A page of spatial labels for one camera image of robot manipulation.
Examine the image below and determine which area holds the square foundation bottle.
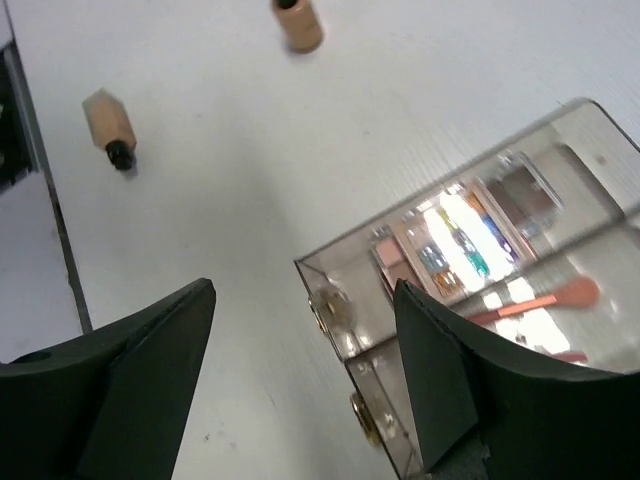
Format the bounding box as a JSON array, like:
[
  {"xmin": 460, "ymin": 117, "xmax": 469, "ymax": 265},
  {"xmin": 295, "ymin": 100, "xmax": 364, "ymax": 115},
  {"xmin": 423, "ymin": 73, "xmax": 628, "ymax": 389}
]
[{"xmin": 82, "ymin": 88, "xmax": 137, "ymax": 171}]

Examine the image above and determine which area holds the clear organizer bin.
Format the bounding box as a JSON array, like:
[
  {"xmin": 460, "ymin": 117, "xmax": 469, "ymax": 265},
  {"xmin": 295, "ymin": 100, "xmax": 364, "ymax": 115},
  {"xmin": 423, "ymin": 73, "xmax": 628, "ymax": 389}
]
[
  {"xmin": 345, "ymin": 214, "xmax": 639, "ymax": 479},
  {"xmin": 296, "ymin": 98, "xmax": 639, "ymax": 361}
]

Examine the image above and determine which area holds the pink blush palette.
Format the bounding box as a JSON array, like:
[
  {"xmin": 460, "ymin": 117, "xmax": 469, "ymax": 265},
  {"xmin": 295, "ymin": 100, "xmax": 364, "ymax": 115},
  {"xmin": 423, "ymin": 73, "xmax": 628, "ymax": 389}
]
[{"xmin": 371, "ymin": 229, "xmax": 422, "ymax": 297}]

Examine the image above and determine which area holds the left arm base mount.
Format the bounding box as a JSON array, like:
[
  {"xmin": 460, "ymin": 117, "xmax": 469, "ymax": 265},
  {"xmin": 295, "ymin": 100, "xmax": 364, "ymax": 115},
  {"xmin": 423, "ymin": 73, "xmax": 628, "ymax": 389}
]
[{"xmin": 0, "ymin": 9, "xmax": 41, "ymax": 196}]

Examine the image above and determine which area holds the round foundation bottle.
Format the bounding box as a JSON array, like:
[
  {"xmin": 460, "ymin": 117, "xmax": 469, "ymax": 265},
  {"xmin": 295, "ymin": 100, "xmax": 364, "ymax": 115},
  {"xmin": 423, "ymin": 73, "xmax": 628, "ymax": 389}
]
[{"xmin": 271, "ymin": 0, "xmax": 324, "ymax": 53}]

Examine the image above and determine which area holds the colourful square eyeshadow palette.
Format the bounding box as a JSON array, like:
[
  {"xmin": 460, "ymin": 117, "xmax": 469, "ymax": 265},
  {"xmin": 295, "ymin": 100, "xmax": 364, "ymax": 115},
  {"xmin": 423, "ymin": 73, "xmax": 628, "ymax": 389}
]
[{"xmin": 406, "ymin": 192, "xmax": 519, "ymax": 298}]

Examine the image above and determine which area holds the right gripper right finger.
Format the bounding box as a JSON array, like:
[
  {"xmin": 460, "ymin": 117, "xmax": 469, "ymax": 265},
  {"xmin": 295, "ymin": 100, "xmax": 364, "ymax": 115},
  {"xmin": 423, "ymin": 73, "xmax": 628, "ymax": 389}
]
[{"xmin": 393, "ymin": 281, "xmax": 639, "ymax": 479}]

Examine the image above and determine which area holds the brown gold eyeshadow palette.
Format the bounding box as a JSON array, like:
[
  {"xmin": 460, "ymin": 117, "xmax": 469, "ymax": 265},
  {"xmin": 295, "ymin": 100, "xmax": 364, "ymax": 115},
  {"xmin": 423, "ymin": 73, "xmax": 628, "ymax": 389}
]
[{"xmin": 481, "ymin": 152, "xmax": 563, "ymax": 240}]

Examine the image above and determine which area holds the middle clear organizer bin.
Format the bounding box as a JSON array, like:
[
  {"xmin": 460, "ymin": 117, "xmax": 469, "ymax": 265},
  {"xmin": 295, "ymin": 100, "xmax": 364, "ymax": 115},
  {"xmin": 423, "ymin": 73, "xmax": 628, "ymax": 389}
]
[{"xmin": 345, "ymin": 214, "xmax": 639, "ymax": 479}]

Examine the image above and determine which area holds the left clear organizer bin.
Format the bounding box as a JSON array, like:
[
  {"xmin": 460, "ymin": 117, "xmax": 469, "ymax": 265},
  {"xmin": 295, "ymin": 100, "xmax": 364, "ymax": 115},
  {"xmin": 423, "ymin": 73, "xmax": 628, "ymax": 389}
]
[{"xmin": 296, "ymin": 98, "xmax": 639, "ymax": 361}]

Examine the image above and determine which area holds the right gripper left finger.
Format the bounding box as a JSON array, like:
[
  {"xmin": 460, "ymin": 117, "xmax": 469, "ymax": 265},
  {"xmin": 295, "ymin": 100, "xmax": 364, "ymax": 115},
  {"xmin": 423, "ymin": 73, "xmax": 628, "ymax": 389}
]
[{"xmin": 1, "ymin": 278, "xmax": 216, "ymax": 479}]

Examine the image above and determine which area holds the round pink makeup brush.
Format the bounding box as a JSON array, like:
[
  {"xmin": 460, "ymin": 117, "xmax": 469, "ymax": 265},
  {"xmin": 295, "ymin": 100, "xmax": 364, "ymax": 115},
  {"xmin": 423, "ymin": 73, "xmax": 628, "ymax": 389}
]
[{"xmin": 467, "ymin": 276, "xmax": 600, "ymax": 325}]

